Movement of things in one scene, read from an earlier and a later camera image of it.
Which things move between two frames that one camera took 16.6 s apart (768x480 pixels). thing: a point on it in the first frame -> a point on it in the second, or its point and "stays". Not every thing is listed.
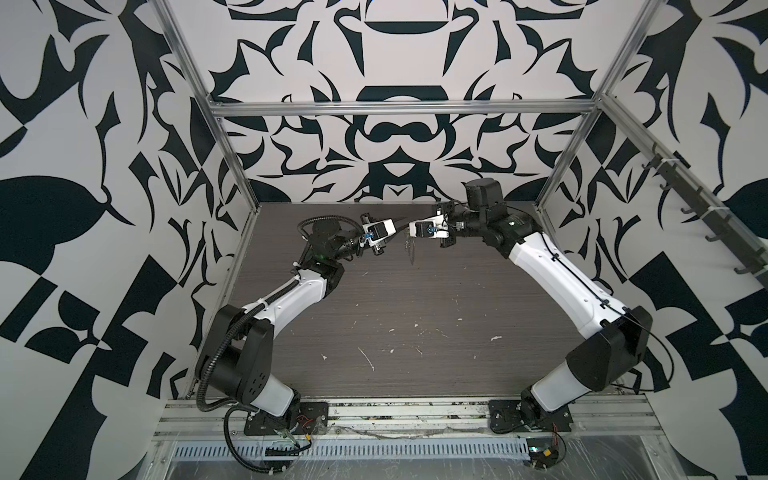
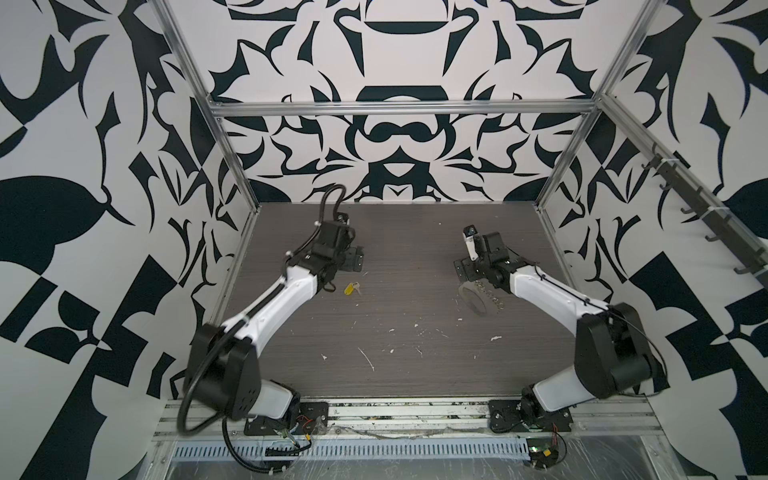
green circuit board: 541,451 stays
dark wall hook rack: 713,217 stays
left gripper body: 361,242 -> 352,259
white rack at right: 414,421 stays
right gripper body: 460,222 -> 474,270
